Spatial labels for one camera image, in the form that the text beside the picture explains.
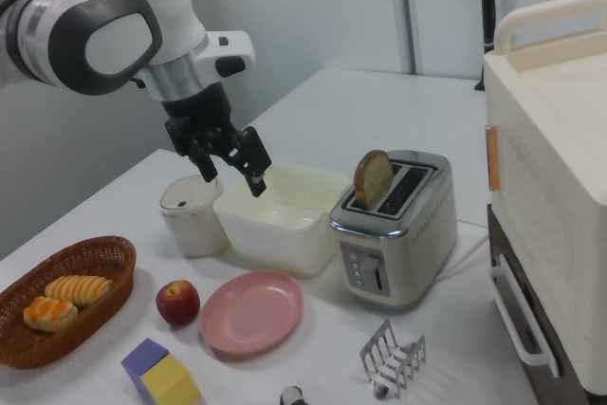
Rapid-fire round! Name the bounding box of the cream rectangular plastic tub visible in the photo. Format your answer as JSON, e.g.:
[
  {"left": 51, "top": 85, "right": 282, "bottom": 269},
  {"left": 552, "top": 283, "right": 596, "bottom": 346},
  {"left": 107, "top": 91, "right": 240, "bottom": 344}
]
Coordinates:
[{"left": 212, "top": 161, "right": 350, "bottom": 279}]

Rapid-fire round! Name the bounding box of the long striped bread roll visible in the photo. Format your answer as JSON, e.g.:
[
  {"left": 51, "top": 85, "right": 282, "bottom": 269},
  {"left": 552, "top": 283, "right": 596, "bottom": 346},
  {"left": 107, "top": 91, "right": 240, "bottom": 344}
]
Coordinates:
[{"left": 45, "top": 274, "right": 115, "bottom": 309}]

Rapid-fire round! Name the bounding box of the purple foam cube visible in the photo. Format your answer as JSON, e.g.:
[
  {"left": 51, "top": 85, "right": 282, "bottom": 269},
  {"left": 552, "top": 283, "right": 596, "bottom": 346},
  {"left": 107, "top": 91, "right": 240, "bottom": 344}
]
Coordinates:
[{"left": 120, "top": 338, "right": 172, "bottom": 399}]

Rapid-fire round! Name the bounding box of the chrome and cream toaster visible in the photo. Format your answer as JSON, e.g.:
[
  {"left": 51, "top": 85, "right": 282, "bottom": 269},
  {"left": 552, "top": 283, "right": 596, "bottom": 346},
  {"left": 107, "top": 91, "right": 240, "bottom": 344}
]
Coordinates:
[{"left": 329, "top": 149, "right": 459, "bottom": 314}]

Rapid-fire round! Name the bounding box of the brown oven with white handle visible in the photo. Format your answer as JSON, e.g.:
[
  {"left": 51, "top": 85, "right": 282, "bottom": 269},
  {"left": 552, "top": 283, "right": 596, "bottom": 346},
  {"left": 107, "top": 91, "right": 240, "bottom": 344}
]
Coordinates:
[{"left": 487, "top": 203, "right": 607, "bottom": 405}]

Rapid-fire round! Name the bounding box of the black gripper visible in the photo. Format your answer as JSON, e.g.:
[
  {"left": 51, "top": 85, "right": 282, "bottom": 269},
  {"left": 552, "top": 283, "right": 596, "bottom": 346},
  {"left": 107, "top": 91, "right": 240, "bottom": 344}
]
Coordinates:
[{"left": 160, "top": 82, "right": 273, "bottom": 198}]

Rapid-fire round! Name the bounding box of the white toaster power cable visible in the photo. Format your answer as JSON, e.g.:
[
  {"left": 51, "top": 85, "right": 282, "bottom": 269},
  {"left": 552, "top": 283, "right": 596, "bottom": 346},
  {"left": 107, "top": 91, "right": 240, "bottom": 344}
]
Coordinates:
[{"left": 436, "top": 232, "right": 490, "bottom": 284}]

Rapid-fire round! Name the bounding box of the metal toast rack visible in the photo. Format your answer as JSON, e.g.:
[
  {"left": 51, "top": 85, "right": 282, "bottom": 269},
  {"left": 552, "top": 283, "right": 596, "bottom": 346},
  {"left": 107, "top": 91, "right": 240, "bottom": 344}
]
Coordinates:
[{"left": 359, "top": 319, "right": 428, "bottom": 401}]

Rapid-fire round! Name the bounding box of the toasted bread slice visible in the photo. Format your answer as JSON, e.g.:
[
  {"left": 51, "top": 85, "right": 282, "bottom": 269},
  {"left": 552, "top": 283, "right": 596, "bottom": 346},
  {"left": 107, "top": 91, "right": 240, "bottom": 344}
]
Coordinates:
[{"left": 353, "top": 149, "right": 395, "bottom": 212}]

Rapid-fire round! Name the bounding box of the pink plate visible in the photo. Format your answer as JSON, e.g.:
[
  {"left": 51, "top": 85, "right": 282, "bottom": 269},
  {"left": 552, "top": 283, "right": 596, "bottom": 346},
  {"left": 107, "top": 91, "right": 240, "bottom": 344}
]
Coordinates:
[{"left": 198, "top": 269, "right": 305, "bottom": 356}]

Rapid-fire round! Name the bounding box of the cream lidded canister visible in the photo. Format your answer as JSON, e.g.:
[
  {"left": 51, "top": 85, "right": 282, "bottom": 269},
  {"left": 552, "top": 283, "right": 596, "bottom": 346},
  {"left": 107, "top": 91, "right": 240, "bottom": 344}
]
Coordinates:
[{"left": 158, "top": 175, "right": 230, "bottom": 257}]

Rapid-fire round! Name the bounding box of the small panda figurine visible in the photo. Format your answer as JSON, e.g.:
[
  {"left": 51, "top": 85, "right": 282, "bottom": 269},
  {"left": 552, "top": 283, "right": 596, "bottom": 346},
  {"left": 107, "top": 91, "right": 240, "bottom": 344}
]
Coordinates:
[{"left": 279, "top": 384, "right": 310, "bottom": 405}]

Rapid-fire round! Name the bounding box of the brown wicker basket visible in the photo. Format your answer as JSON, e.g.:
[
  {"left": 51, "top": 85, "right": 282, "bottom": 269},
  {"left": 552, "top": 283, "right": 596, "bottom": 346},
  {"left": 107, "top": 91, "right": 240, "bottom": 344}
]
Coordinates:
[{"left": 0, "top": 234, "right": 138, "bottom": 371}]

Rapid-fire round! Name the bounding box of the yellow foam cube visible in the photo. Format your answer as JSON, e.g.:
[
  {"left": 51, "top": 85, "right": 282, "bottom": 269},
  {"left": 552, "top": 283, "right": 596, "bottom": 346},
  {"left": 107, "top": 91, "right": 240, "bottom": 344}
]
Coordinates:
[{"left": 139, "top": 355, "right": 203, "bottom": 405}]

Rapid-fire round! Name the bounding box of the short orange glazed bread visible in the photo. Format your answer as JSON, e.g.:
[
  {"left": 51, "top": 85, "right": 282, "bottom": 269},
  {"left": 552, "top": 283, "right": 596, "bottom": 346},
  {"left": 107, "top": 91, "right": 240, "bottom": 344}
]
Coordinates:
[{"left": 23, "top": 295, "right": 79, "bottom": 334}]

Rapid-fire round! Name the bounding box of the red apple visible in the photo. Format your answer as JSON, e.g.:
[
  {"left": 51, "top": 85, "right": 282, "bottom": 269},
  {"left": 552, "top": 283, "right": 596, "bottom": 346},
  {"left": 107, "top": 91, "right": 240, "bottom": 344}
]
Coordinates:
[{"left": 155, "top": 279, "right": 201, "bottom": 327}]

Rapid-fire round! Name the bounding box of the cream box with orange tab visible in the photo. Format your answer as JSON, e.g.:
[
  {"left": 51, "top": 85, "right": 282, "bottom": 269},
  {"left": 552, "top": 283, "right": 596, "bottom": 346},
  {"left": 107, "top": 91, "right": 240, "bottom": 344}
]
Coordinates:
[{"left": 483, "top": 0, "right": 607, "bottom": 397}]

